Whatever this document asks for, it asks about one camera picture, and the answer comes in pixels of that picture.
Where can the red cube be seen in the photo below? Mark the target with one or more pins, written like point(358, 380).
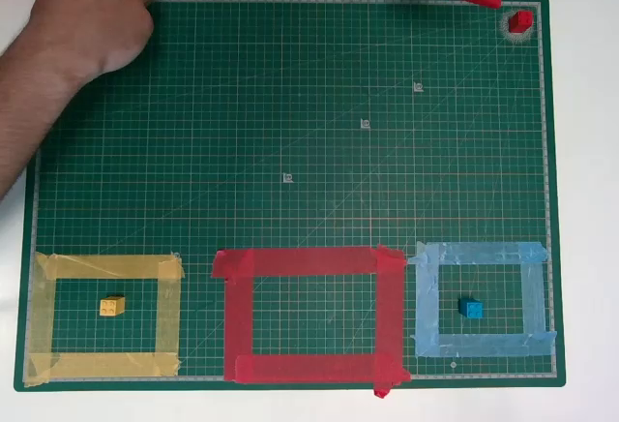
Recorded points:
point(521, 22)

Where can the person's forearm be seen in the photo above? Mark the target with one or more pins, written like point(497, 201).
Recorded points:
point(29, 102)

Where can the blue cube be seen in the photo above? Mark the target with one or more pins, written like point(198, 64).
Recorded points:
point(471, 308)

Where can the blue tape square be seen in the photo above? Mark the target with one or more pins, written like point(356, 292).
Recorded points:
point(428, 306)

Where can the red tape square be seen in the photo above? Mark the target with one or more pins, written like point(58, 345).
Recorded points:
point(239, 315)

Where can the yellow cube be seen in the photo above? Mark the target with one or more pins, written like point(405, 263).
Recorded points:
point(112, 307)

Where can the yellow tape square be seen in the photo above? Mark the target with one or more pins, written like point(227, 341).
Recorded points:
point(43, 306)

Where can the person's hand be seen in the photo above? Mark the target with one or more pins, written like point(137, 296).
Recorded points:
point(97, 10)

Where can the green cutting mat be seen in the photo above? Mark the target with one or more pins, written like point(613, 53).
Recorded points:
point(290, 151)

